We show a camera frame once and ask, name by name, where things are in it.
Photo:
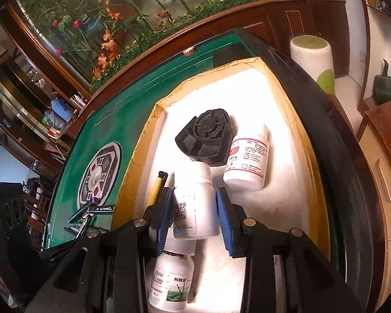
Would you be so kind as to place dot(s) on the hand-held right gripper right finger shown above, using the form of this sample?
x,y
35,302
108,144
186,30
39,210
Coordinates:
x,y
228,221

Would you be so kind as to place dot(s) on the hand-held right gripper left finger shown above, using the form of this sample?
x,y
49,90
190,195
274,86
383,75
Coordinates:
x,y
164,215

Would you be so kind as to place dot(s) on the white bottle grey print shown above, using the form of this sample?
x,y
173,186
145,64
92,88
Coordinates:
x,y
198,202

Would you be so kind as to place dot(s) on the black marker white cap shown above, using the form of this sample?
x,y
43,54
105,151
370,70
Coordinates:
x,y
102,208

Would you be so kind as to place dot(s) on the white foam box yellow tape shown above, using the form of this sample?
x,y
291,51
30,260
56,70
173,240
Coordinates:
x,y
280,176

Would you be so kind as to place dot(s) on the black marker purple caps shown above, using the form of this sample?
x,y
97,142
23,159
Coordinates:
x,y
84,212

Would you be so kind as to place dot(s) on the yellow pen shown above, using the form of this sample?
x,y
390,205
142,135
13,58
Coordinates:
x,y
156,189

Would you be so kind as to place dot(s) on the white bottle green label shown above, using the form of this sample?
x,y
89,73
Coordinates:
x,y
169,280

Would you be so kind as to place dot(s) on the white bottle red label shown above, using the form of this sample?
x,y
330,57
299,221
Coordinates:
x,y
247,156

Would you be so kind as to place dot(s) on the clear silver pen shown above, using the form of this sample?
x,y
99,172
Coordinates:
x,y
81,226

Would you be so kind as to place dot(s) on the round table control panel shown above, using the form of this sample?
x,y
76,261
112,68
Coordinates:
x,y
97,172

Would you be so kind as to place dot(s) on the black round plastic part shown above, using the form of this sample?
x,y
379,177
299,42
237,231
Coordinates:
x,y
205,137

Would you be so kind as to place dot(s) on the wooden shelf unit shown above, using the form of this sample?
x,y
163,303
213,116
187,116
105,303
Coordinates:
x,y
26,120

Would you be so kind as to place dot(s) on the blue thermos jug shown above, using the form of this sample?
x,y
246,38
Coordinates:
x,y
62,111

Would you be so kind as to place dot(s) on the wooden drawer cabinet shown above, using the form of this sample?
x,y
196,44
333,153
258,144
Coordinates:
x,y
378,169

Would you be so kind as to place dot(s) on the small red white object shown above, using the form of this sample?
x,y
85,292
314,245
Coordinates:
x,y
189,52

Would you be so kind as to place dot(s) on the white green stool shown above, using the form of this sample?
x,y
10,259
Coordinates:
x,y
309,62

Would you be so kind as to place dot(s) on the dark green vase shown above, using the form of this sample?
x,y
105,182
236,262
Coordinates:
x,y
386,88

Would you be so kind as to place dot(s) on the artificial flower display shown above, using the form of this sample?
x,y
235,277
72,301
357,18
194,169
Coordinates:
x,y
117,13

